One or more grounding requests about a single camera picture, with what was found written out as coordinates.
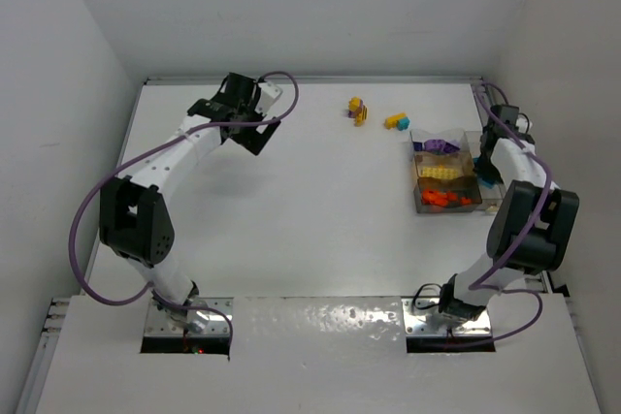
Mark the yellow lego plate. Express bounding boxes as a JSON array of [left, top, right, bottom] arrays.
[[419, 166, 462, 180]]

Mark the small lilac lego piece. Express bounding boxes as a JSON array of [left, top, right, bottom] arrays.
[[442, 142, 460, 154]]

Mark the grey clear plastic container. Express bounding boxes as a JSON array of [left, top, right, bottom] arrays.
[[413, 176, 482, 214]]

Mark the yellow purple striped lego figure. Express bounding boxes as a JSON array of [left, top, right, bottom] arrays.
[[347, 97, 368, 127]]

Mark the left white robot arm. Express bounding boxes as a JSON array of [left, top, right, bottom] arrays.
[[99, 73, 282, 327]]

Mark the amber tinted plastic container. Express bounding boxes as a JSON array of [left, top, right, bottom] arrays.
[[411, 151, 476, 185]]

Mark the yellow and teal lego block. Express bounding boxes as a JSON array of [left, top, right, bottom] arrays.
[[383, 112, 410, 131]]

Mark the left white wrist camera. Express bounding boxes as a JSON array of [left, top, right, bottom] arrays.
[[255, 81, 282, 114]]

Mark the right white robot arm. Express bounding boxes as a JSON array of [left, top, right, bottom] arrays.
[[438, 105, 579, 321]]

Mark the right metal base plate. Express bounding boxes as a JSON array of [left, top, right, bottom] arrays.
[[402, 297, 493, 338]]

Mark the tall clear side container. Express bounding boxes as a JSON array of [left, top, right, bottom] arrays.
[[465, 131, 506, 215]]

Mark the large orange curved lego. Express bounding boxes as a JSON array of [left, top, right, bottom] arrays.
[[421, 189, 458, 207]]

